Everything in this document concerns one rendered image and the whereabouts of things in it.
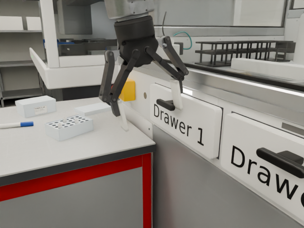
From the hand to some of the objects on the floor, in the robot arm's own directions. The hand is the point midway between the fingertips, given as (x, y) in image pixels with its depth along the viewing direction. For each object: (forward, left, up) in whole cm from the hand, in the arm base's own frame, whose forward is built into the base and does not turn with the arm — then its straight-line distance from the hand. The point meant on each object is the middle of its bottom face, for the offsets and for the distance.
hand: (151, 114), depth 56 cm
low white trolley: (-43, +34, -87) cm, 102 cm away
